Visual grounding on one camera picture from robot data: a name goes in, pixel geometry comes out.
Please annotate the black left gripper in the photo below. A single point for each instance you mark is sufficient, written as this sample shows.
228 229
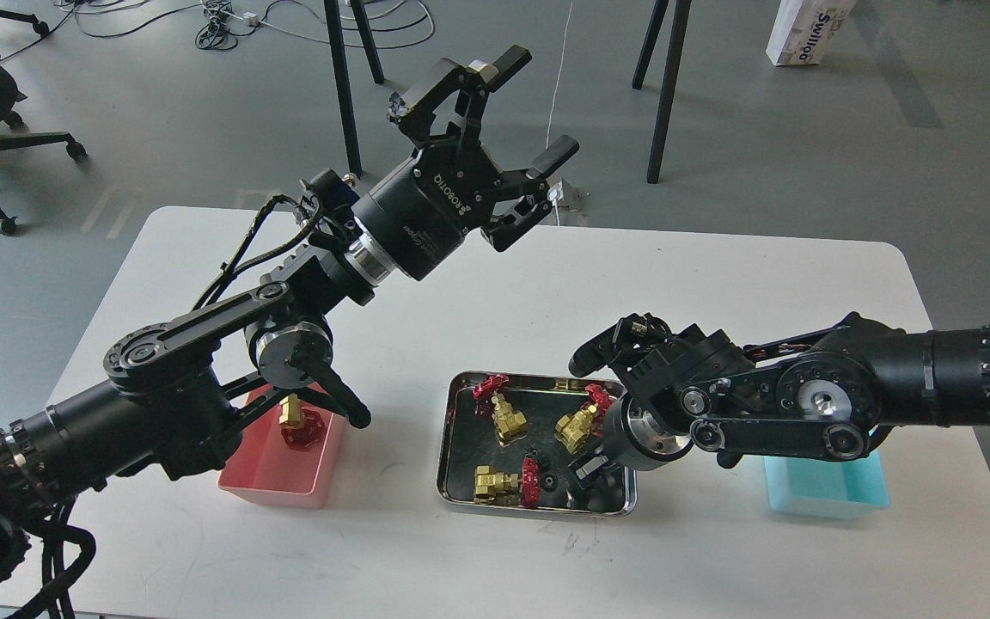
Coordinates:
426 211

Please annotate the black gear middle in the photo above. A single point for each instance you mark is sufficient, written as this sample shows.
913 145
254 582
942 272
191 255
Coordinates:
549 482

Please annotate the blue plastic box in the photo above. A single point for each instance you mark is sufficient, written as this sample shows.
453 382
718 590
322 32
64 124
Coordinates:
824 489

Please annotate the shiny metal tray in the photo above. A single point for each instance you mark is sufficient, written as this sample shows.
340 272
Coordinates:
470 440

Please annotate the brass valve top middle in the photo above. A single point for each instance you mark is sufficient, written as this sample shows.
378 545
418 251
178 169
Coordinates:
510 424

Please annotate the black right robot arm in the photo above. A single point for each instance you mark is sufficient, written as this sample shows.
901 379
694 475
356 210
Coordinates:
832 395

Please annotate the white power adapter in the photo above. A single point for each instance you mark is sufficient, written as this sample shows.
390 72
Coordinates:
569 204

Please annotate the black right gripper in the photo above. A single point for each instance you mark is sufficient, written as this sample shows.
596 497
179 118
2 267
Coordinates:
632 438

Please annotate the black stand leg right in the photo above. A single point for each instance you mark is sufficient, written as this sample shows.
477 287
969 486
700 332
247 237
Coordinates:
673 59

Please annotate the brass valve top right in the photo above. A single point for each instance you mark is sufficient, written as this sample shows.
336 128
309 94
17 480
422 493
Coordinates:
574 430

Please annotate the brass valve bottom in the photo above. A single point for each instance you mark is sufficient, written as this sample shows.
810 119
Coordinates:
493 487

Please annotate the brass valve red handle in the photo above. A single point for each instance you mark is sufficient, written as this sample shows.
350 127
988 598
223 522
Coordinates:
300 424

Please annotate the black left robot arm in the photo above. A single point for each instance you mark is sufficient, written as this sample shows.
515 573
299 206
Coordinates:
179 393

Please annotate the pink plastic box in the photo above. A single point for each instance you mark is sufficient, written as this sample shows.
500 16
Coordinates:
264 470

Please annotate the white cardboard box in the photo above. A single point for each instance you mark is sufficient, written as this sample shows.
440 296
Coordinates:
803 30

